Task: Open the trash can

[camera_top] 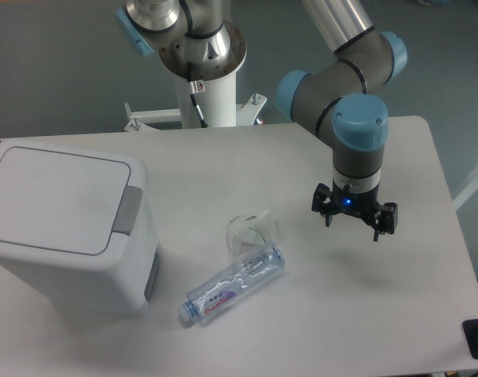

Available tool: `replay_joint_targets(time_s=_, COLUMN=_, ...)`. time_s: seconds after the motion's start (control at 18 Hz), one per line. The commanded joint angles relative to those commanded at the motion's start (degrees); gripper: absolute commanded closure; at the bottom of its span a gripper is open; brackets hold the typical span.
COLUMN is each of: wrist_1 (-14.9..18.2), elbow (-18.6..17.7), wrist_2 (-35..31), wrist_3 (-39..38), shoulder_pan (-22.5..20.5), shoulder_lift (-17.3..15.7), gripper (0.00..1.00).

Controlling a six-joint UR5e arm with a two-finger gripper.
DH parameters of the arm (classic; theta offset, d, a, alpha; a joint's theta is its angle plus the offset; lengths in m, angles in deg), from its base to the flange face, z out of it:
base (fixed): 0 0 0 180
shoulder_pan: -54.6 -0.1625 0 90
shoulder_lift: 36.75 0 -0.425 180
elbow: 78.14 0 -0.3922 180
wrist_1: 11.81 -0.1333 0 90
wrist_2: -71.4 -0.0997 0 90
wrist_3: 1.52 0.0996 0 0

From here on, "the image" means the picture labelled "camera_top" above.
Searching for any clear plastic water bottle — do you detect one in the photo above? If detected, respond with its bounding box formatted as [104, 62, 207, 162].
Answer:
[178, 242, 285, 325]

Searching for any white trash can lid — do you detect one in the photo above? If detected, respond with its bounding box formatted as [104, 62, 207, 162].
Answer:
[0, 146, 131, 256]

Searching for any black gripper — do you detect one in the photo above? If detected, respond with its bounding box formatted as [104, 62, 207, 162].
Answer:
[311, 183, 399, 242]

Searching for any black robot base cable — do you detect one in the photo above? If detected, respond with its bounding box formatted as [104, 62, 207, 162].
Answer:
[186, 62, 211, 129]

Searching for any white trash can body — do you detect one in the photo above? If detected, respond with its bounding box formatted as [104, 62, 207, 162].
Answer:
[0, 138, 160, 315]

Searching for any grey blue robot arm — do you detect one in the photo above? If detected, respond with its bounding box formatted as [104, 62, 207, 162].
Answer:
[116, 1, 407, 236]

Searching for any white pedestal base frame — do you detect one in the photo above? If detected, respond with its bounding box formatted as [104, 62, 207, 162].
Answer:
[123, 92, 268, 133]

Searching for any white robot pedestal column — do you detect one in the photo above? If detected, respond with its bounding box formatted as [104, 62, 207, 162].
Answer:
[174, 73, 237, 129]

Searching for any grey trash can push button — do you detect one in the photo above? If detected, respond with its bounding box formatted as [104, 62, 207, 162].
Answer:
[112, 185, 143, 236]

